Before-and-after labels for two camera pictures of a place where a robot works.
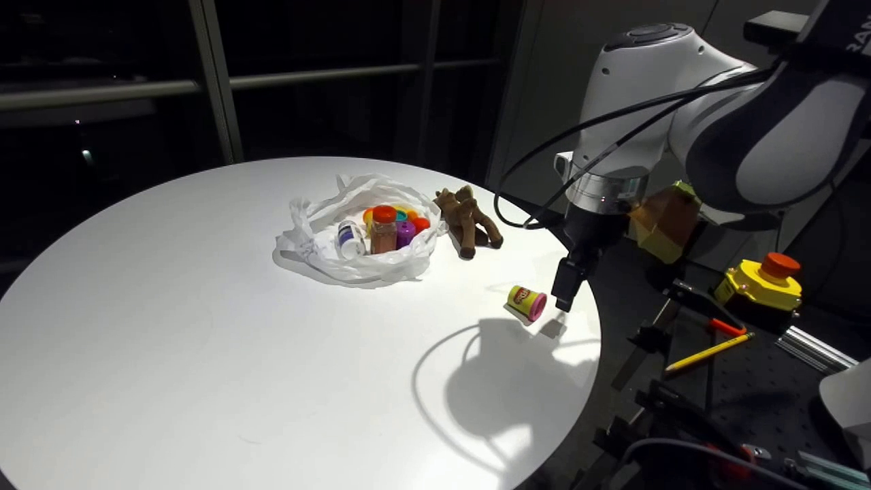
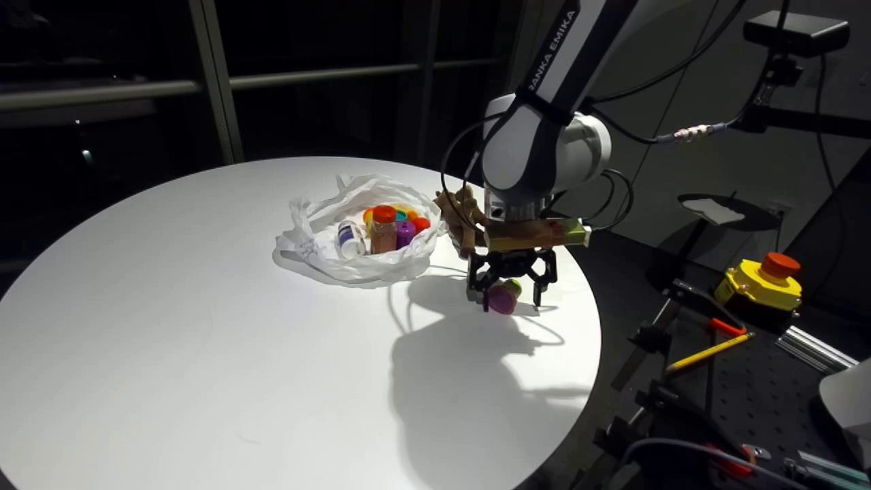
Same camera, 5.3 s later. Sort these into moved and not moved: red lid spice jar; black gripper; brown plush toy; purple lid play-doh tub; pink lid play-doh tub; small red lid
Moved: black gripper; pink lid play-doh tub
Not moved: red lid spice jar; small red lid; brown plush toy; purple lid play-doh tub
